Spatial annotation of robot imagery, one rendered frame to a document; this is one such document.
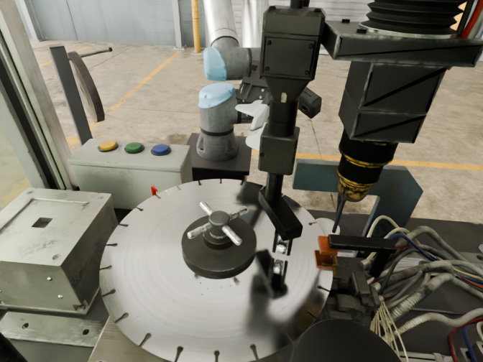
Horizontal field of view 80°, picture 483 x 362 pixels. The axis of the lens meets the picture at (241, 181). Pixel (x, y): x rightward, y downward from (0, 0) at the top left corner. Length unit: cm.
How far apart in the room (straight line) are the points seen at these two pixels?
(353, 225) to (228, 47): 55
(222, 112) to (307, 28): 67
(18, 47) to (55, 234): 38
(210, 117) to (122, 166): 34
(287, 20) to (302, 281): 31
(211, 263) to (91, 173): 49
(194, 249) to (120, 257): 10
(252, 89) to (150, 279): 38
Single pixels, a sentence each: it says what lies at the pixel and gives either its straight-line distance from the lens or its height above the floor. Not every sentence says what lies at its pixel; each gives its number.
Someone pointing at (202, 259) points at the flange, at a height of 96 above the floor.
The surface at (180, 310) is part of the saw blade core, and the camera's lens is 38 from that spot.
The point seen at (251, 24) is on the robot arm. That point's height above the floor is 115.
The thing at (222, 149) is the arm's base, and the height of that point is 79.
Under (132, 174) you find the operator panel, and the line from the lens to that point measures 75.
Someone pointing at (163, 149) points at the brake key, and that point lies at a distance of 76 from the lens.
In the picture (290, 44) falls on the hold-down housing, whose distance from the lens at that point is 30.
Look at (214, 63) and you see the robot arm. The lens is 72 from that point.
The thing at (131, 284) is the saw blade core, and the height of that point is 95.
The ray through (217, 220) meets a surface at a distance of 39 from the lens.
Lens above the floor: 128
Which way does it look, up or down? 36 degrees down
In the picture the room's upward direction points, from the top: 2 degrees clockwise
